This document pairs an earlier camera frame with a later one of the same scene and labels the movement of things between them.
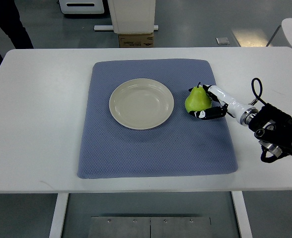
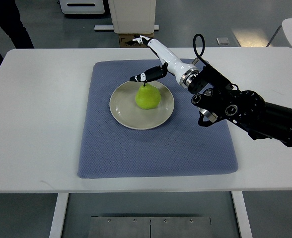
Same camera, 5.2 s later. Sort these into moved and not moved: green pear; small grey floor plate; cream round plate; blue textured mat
Moved: green pear
Not moved: blue textured mat; small grey floor plate; cream round plate
